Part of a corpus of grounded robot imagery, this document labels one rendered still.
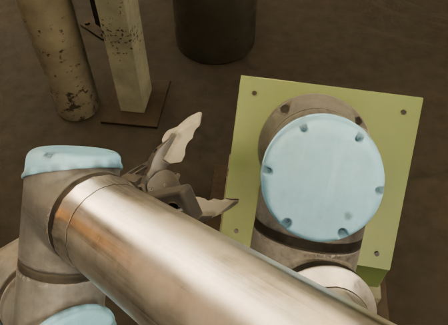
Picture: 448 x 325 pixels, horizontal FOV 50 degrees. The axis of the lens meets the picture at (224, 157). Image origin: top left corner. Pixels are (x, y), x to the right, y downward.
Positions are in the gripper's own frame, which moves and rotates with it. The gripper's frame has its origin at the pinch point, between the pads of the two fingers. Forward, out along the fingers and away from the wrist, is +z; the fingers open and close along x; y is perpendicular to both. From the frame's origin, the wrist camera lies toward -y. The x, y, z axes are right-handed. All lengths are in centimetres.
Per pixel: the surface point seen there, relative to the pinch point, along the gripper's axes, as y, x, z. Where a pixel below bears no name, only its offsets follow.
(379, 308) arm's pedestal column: 3, 48, 22
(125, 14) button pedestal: 46, -25, 16
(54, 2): 51, -33, 4
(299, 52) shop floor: 56, 4, 71
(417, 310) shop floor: 0, 52, 29
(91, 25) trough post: 101, -28, 28
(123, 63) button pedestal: 57, -15, 15
